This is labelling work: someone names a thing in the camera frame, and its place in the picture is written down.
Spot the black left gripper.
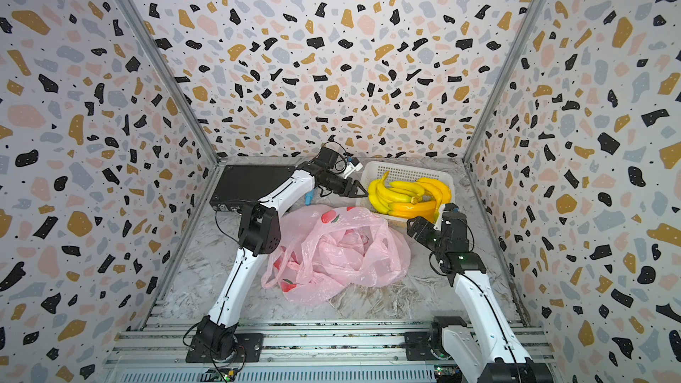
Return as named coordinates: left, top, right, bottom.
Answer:
left=325, top=173, right=371, bottom=200

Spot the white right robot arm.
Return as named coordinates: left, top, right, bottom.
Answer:
left=405, top=204, right=553, bottom=382

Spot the pink plastic bag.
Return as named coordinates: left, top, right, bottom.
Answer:
left=261, top=205, right=411, bottom=308

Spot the yellow banana bunch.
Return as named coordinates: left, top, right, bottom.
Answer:
left=388, top=200, right=438, bottom=223
left=368, top=172, right=426, bottom=216
left=416, top=177, right=453, bottom=209

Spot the black ribbed carry case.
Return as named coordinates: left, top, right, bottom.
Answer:
left=209, top=165, right=295, bottom=213

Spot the white perforated plastic basket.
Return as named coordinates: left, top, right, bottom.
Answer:
left=356, top=161, right=455, bottom=228

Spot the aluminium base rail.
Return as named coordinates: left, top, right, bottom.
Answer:
left=103, top=318, right=557, bottom=383

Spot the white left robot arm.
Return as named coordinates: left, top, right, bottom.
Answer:
left=186, top=156, right=368, bottom=365

